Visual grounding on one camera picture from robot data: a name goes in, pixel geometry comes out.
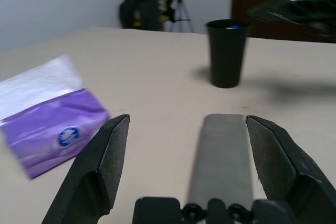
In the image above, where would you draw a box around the purple tissue pack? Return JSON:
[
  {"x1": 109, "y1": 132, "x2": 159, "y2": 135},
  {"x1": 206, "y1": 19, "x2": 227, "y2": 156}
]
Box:
[{"x1": 0, "y1": 55, "x2": 111, "y2": 180}]

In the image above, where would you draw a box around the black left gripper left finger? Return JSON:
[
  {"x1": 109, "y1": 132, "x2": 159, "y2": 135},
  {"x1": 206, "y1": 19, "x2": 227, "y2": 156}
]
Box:
[{"x1": 41, "y1": 114, "x2": 131, "y2": 224}]

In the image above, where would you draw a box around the black camera tripod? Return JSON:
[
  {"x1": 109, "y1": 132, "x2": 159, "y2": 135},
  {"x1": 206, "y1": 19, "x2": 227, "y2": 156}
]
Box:
[{"x1": 167, "y1": 0, "x2": 195, "y2": 34}]

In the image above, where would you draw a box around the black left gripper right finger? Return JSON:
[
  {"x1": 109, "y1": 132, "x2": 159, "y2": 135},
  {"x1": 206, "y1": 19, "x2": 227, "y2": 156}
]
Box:
[{"x1": 245, "y1": 114, "x2": 336, "y2": 224}]

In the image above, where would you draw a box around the black plastic cup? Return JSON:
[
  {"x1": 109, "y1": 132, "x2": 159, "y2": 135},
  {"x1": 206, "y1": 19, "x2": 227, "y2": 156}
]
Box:
[{"x1": 205, "y1": 19, "x2": 253, "y2": 88}]

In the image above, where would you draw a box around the grey glasses case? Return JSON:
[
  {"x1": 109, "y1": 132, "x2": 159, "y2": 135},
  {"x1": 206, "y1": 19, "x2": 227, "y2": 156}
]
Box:
[{"x1": 187, "y1": 113, "x2": 254, "y2": 209}]

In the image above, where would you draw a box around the black backpack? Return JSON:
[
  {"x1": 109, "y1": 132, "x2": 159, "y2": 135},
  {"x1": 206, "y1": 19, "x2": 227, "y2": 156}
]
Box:
[{"x1": 119, "y1": 0, "x2": 175, "y2": 32}]

